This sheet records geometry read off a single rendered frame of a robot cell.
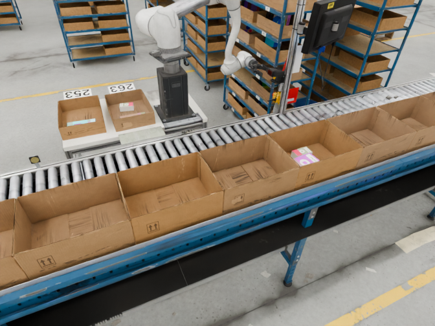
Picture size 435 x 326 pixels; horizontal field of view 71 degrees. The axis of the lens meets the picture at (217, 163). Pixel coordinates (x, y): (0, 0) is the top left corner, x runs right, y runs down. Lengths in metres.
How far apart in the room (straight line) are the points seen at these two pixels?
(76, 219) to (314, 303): 1.55
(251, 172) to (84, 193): 0.81
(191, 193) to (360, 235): 1.62
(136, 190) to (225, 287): 1.02
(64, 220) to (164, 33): 1.24
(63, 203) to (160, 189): 0.43
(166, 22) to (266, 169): 1.09
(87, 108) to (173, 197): 1.30
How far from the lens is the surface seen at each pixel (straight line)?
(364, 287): 2.45
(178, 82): 2.19
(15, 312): 1.46
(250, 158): 1.67
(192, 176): 1.56
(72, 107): 2.56
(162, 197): 1.49
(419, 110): 2.45
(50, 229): 1.50
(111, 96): 2.52
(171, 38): 2.09
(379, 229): 2.83
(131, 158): 1.97
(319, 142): 1.93
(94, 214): 1.49
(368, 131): 2.17
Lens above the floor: 1.95
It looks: 40 degrees down
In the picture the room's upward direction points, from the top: 2 degrees clockwise
